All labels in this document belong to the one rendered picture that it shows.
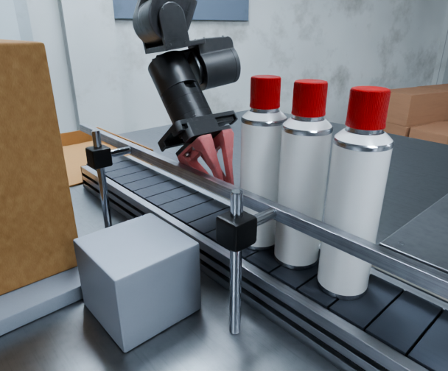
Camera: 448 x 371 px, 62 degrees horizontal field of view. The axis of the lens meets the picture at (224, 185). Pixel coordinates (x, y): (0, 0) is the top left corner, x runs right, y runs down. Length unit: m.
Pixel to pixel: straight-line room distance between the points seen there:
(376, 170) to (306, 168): 0.07
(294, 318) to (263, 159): 0.17
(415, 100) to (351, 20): 1.05
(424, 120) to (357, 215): 3.34
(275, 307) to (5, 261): 0.30
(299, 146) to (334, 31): 3.54
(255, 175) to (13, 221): 0.27
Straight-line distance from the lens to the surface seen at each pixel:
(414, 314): 0.42
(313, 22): 3.70
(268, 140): 0.41
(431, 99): 3.68
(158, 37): 0.52
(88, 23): 2.62
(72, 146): 1.12
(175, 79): 0.52
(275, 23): 3.42
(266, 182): 0.42
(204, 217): 0.54
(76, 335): 0.46
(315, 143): 0.38
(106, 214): 0.62
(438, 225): 0.60
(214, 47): 0.57
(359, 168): 0.34
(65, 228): 0.49
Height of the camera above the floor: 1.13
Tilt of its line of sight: 23 degrees down
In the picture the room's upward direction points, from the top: straight up
